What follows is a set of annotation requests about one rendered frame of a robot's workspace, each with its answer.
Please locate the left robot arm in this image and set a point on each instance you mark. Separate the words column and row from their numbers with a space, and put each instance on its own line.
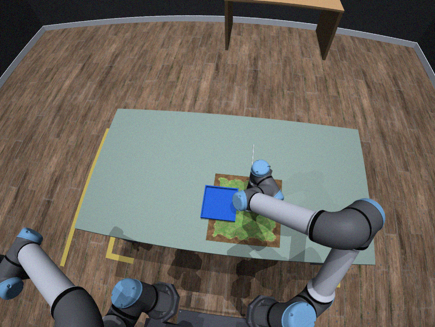
column 73, row 306

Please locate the green grassy ground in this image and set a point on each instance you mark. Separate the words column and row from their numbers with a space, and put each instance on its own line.
column 249, row 228

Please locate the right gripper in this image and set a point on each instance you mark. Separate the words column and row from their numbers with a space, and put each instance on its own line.
column 252, row 184

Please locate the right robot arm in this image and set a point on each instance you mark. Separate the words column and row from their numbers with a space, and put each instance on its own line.
column 346, row 232

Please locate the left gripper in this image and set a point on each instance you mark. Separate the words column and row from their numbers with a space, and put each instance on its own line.
column 24, row 276

